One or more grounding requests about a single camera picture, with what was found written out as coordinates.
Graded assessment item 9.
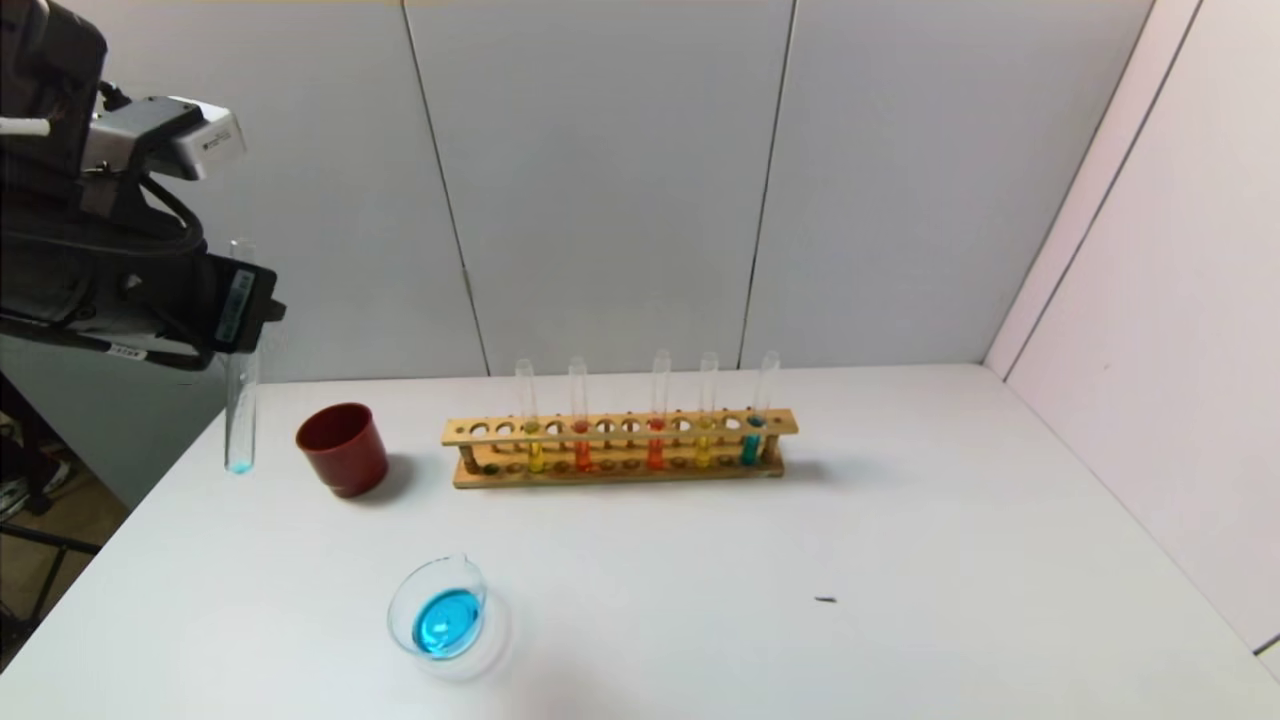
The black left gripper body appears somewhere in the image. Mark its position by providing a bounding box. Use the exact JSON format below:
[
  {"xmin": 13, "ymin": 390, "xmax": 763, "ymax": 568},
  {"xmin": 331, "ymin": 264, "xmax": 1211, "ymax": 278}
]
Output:
[{"xmin": 76, "ymin": 250, "xmax": 278, "ymax": 371}]

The blue pigment glass test tube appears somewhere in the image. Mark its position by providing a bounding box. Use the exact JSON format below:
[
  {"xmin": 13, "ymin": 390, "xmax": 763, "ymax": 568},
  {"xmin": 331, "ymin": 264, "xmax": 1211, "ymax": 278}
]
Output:
[
  {"xmin": 225, "ymin": 238, "xmax": 263, "ymax": 475},
  {"xmin": 740, "ymin": 351, "xmax": 780, "ymax": 467}
]

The yellow pigment glass test tube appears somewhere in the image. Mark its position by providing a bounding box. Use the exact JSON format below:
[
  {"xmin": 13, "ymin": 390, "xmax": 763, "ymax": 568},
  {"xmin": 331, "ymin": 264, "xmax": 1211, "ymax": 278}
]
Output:
[
  {"xmin": 515, "ymin": 359, "xmax": 546, "ymax": 474},
  {"xmin": 694, "ymin": 352, "xmax": 719, "ymax": 469}
]

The red pigment glass test tube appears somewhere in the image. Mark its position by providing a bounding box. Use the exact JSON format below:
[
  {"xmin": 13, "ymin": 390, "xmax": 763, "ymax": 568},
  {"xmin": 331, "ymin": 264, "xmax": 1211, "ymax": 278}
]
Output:
[
  {"xmin": 646, "ymin": 350, "xmax": 672, "ymax": 471},
  {"xmin": 568, "ymin": 356, "xmax": 593, "ymax": 473}
]

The clear glass beaker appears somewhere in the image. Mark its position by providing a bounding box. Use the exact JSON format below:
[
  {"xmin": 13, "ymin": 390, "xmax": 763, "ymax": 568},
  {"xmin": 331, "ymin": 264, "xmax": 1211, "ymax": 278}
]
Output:
[{"xmin": 388, "ymin": 555, "xmax": 511, "ymax": 681}]

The wooden test tube rack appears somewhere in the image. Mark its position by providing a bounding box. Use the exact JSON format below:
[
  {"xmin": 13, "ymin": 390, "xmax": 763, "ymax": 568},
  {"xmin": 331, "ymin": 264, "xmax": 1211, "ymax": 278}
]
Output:
[{"xmin": 442, "ymin": 408, "xmax": 799, "ymax": 490}]

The dark red plastic cup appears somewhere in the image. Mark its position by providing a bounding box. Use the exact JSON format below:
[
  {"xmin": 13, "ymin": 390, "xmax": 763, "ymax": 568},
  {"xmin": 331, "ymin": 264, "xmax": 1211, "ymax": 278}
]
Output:
[{"xmin": 296, "ymin": 403, "xmax": 391, "ymax": 499}]

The black metal stand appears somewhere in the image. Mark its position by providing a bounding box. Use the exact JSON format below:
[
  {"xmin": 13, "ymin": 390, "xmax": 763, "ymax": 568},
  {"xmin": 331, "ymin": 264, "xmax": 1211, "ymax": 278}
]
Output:
[{"xmin": 0, "ymin": 372, "xmax": 103, "ymax": 661}]

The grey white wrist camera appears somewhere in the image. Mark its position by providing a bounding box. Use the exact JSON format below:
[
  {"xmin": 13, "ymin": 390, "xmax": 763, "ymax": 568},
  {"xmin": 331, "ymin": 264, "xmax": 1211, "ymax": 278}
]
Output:
[{"xmin": 85, "ymin": 97, "xmax": 246, "ymax": 183}]

